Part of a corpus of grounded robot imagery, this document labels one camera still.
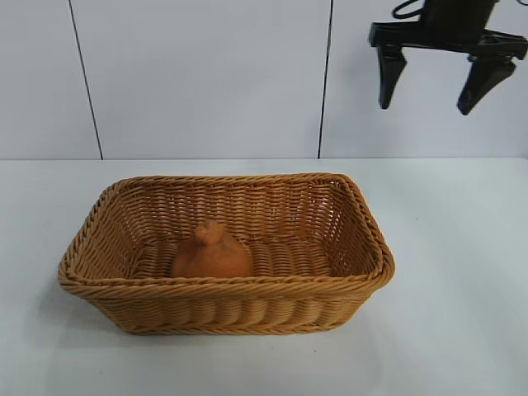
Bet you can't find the orange-brown bun toy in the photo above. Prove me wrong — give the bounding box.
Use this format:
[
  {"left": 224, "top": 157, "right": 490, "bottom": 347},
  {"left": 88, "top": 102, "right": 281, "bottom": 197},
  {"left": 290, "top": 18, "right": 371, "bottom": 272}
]
[{"left": 170, "top": 220, "right": 255, "bottom": 280}]

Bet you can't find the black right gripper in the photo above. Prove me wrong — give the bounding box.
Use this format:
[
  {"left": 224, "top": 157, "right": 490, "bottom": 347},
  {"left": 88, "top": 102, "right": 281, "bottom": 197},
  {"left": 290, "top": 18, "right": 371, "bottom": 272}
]
[{"left": 368, "top": 0, "right": 528, "bottom": 116}]

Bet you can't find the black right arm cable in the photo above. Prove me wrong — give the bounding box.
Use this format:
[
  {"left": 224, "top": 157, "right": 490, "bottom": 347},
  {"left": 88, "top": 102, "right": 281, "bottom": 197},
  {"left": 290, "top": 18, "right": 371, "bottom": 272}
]
[{"left": 391, "top": 0, "right": 426, "bottom": 20}]

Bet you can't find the brown woven wicker basket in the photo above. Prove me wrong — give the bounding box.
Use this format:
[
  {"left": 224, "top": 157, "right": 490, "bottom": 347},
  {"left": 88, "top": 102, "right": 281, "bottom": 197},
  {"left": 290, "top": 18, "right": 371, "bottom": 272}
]
[{"left": 57, "top": 172, "right": 395, "bottom": 336}]

